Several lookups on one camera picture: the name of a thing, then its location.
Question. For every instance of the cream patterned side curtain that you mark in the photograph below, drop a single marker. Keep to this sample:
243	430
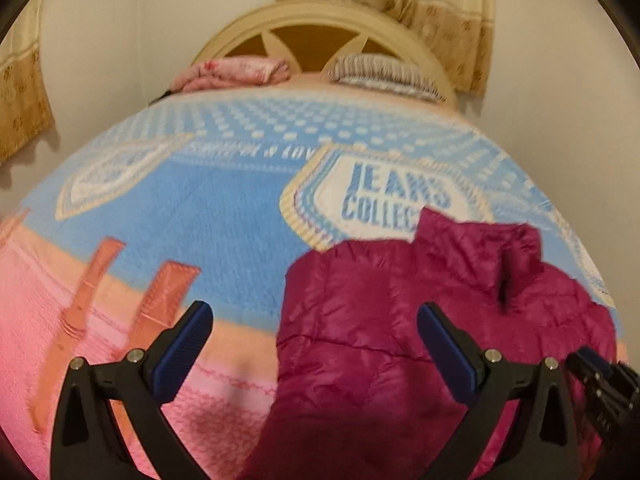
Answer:
20	100

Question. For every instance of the striped pillow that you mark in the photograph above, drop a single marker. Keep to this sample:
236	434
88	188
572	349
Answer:
380	67

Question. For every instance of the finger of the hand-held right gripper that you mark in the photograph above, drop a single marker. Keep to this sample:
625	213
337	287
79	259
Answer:
607	395

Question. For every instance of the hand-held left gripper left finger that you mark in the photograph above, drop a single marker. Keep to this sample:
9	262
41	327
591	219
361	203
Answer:
182	350

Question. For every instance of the blue and pink printed blanket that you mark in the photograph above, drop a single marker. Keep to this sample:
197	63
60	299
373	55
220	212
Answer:
200	220

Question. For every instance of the cream wooden bed headboard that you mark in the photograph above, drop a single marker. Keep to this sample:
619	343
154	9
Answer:
310	17

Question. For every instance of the pink floral folded quilt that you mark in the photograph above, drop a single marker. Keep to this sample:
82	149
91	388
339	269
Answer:
230	70

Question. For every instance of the peach bed sheet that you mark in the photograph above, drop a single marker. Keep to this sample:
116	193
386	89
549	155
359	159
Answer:
310	81

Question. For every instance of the maroon puffer jacket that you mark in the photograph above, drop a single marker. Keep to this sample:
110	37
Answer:
375	310

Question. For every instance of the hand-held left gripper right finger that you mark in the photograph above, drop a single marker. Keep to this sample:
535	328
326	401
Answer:
447	355

